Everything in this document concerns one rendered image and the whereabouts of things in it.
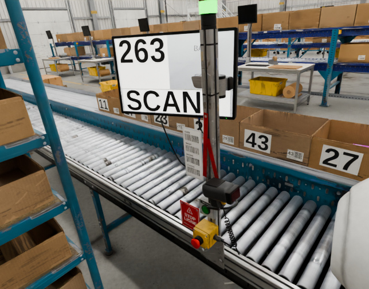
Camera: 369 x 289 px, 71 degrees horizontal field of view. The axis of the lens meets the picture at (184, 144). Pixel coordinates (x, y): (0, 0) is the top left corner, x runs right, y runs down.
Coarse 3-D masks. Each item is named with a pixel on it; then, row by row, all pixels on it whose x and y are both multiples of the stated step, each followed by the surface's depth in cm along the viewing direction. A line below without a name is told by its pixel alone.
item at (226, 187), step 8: (208, 184) 85; (216, 184) 84; (224, 184) 83; (232, 184) 83; (208, 192) 85; (216, 192) 82; (224, 192) 80; (232, 192) 80; (216, 200) 86; (224, 200) 81; (232, 200) 80; (208, 208) 89; (216, 208) 86
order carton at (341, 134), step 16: (320, 128) 129; (336, 128) 140; (352, 128) 135; (368, 128) 130; (320, 144) 120; (336, 144) 115; (352, 144) 111; (368, 144) 132; (368, 160) 109; (352, 176) 116; (368, 176) 111
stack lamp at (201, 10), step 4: (200, 0) 68; (204, 0) 68; (208, 0) 67; (212, 0) 68; (216, 0) 68; (200, 4) 69; (204, 4) 68; (208, 4) 68; (212, 4) 68; (216, 4) 69; (200, 8) 69; (204, 8) 68; (208, 8) 68; (212, 8) 68; (216, 8) 69; (200, 12) 70; (204, 12) 69; (208, 12) 69; (212, 12) 69; (216, 12) 70
